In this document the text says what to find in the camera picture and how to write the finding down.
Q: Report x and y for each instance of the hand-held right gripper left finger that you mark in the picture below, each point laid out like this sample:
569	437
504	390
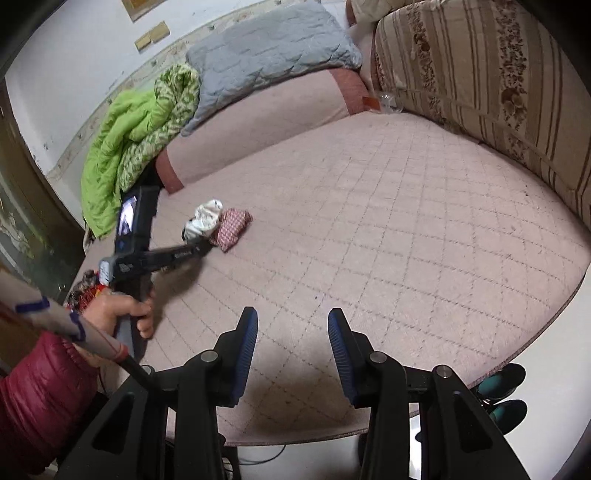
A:
247	350

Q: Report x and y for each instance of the person's left hand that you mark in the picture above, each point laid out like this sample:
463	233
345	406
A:
108	309

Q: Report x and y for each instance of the pink bolster cushion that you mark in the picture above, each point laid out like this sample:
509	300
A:
258	120

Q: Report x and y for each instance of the clear bottle orange label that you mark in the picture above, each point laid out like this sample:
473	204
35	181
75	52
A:
383	102

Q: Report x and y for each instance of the green shoe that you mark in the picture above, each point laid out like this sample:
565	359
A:
510	415
501	381

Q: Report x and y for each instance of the green patterned blanket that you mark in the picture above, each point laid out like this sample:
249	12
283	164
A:
120	138

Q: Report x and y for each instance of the red plaid scrunchie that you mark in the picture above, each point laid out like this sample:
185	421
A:
231	230

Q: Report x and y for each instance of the white cloth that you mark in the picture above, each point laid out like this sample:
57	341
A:
383	9

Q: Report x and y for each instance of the tan paper wall pieces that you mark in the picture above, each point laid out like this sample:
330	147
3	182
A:
154	33

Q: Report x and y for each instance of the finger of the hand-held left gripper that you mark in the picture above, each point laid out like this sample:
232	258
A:
180	256

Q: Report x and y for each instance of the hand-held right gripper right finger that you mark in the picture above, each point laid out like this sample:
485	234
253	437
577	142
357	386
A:
341	355

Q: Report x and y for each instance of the striped floral sofa cushion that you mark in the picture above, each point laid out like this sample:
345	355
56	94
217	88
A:
485	69

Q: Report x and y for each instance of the dark wooden door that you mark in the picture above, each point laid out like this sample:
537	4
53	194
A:
32	198

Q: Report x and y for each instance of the grey quilted pillow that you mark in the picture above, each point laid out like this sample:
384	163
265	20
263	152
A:
272	60

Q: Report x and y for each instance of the person's left forearm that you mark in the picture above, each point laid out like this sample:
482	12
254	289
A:
37	392

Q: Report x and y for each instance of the white cherry print scrunchie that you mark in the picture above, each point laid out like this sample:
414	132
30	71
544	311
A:
205	217

